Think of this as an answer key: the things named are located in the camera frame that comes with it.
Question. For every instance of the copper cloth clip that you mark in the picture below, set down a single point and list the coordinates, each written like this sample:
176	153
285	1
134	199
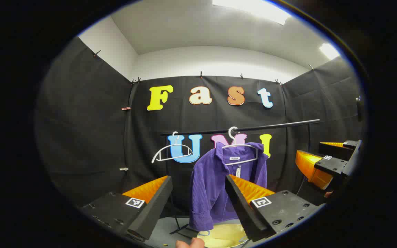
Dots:
126	108

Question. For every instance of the small ceiling light panel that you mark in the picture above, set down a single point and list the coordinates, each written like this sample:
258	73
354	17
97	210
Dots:
328	51

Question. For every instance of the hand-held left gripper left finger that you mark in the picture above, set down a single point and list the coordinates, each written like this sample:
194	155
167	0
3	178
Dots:
157	203

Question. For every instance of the black backdrop cloth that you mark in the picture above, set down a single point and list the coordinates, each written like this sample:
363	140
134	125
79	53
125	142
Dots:
81	137

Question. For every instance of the black garment rack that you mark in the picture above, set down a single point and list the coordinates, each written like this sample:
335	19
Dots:
277	124

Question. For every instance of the long ceiling light panel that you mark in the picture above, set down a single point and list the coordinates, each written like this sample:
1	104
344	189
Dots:
253	8

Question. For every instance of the yellow laundry hamper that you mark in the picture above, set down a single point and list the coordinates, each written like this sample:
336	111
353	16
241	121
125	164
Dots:
224	236

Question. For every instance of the silver cloth clip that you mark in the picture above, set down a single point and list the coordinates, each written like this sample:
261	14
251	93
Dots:
124	169

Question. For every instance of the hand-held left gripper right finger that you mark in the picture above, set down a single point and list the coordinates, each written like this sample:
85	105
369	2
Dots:
240	206

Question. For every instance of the large white clothes hanger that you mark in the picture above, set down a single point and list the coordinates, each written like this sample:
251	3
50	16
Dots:
243	161

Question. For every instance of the black mounted device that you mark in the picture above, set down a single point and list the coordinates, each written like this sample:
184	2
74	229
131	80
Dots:
358	108

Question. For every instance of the small white clothes hanger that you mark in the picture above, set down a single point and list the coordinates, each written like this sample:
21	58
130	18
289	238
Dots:
171	158

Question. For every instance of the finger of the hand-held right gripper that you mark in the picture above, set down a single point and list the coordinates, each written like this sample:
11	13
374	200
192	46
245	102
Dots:
333	150
333	165

